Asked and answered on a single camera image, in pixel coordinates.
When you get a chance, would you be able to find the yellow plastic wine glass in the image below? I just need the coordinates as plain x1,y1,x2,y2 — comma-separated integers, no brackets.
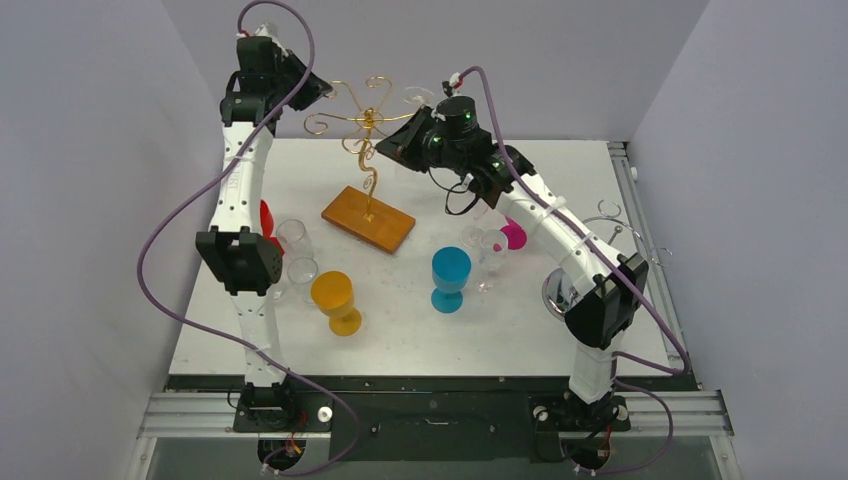
310,271,362,336

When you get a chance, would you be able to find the pink plastic wine glass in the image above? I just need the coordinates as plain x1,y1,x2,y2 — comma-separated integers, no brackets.
500,217,528,251

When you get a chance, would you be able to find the purple cable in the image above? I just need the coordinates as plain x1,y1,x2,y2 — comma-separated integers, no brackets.
457,65,694,478
135,0,362,478

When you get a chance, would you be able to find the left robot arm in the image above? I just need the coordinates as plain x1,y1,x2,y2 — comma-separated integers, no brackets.
195,33,330,432

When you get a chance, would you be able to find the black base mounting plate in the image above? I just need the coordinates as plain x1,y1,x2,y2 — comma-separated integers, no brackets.
231,376,631,469

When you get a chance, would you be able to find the gold wire glass rack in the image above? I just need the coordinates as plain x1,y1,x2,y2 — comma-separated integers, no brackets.
303,75,416,254

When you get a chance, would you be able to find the aluminium rail right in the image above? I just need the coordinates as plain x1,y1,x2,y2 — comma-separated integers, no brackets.
607,141,733,437

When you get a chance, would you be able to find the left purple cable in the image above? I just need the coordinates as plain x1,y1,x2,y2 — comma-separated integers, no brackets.
135,0,362,478

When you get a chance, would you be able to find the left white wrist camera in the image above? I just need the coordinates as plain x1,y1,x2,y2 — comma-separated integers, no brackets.
237,22,285,49

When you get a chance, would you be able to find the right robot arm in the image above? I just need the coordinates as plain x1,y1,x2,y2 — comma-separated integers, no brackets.
376,96,648,427

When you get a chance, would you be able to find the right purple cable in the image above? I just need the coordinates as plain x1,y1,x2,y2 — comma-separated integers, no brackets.
457,65,694,478

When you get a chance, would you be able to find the chrome wire glass rack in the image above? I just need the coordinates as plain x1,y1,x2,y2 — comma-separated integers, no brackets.
541,198,674,319

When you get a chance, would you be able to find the blue plastic wine glass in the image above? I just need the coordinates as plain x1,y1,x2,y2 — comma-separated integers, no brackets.
430,246,472,314

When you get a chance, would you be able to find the red plastic wine glass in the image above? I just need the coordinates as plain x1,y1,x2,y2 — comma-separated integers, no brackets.
260,200,285,255

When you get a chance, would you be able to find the clear glass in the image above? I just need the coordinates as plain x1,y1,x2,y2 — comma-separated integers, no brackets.
403,86,434,108
275,219,315,260
472,229,508,292
460,203,489,249
286,257,320,305

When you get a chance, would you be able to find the clear glass on gold rack back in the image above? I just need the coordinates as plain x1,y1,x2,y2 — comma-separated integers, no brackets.
403,86,434,108

